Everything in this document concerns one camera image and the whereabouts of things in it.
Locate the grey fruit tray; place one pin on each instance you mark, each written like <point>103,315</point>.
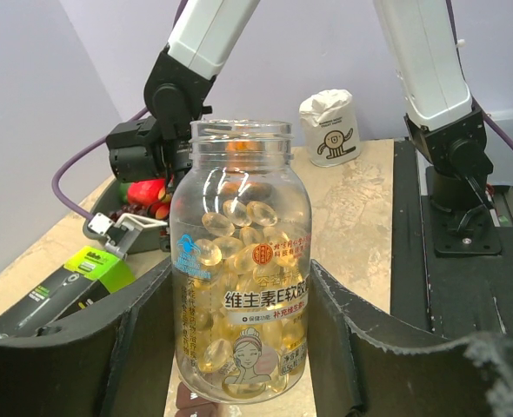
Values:
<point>108,201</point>

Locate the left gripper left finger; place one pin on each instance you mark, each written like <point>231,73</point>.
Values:
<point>113,358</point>

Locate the black mounting base plate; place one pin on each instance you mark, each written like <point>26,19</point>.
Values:
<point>439,283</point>

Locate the clear pill jar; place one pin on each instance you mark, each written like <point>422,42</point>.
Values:
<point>240,234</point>

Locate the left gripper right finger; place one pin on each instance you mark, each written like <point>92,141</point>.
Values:
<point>365,362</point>

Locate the red apple left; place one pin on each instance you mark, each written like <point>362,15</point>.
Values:
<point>148,193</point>

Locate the white paper cup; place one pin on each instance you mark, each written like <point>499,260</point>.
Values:
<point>328,119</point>

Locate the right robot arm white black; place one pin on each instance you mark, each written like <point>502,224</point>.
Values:
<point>445,124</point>

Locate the dark red grapes bunch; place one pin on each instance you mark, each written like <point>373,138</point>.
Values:
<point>135,209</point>

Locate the black green product box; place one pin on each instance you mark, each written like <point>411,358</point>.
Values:
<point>87,277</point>

